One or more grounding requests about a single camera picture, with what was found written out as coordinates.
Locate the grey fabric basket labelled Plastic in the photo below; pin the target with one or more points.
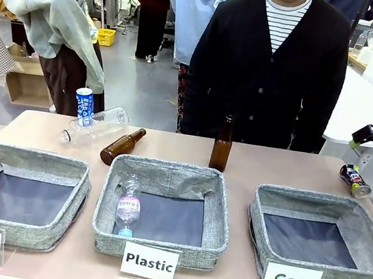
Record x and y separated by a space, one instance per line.
168 173

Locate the grey fabric basket labelled Bottle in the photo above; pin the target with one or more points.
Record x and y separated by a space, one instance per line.
72 196

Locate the person in black cardigan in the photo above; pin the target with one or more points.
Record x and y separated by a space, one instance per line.
265 88

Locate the white side table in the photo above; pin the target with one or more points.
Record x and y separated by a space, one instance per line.
352 109

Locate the person's left forearm black sleeve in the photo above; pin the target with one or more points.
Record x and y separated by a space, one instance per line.
311 128

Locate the open cardboard box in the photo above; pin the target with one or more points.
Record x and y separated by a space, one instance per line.
25 84

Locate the plastic bottle with pink label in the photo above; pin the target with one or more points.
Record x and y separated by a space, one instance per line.
128 207

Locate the red floral patterned skirt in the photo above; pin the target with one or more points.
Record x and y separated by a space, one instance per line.
180 97

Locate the white sign reading Plastic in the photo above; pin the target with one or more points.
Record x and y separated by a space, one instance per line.
149 262

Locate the person in grey jacket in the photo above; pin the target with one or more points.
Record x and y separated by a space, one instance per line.
52 11

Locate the person's right forearm black sleeve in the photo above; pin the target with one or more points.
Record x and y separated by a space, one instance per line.
194 109

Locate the small clear background bottle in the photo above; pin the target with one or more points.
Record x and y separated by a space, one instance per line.
360 41

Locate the yellow plastic crate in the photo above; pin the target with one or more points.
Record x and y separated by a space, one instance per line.
106 37

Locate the clear plastic bottle without label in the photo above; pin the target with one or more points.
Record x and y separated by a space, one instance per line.
100 126

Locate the brown glass beer bottle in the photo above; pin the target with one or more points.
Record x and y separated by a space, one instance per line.
120 147
220 152

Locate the blue and white drink can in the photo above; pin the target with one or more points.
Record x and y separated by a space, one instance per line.
84 105

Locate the white background desk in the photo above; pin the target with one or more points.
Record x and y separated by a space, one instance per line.
99 1

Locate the grey fabric basket labelled Can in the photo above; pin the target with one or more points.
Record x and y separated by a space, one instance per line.
346 208

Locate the person in long black skirt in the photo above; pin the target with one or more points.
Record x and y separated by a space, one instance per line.
152 18

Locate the dark blue Pepsi can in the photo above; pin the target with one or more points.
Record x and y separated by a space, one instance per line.
355 179

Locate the person in light blue shirt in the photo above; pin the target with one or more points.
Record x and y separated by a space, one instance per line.
196 13

